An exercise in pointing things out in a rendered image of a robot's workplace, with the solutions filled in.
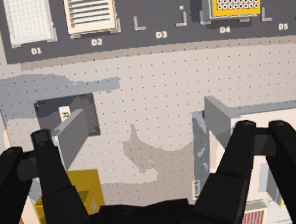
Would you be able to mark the yellow tip rack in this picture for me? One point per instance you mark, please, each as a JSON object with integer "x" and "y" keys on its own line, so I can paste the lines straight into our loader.
{"x": 229, "y": 9}

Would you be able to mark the white flat shelf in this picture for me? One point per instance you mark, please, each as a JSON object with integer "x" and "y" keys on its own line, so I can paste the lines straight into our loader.
{"x": 258, "y": 182}

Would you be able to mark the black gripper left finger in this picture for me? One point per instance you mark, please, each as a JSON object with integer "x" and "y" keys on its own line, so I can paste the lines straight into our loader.
{"x": 54, "y": 154}

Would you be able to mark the grey perforated base plate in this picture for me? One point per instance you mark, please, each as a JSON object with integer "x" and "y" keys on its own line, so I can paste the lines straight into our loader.
{"x": 149, "y": 103}

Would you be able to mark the dark grey square pad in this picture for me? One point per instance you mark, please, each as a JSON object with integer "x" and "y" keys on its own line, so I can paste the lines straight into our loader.
{"x": 52, "y": 112}

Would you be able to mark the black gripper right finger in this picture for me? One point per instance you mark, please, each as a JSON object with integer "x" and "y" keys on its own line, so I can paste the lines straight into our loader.
{"x": 224, "y": 195}

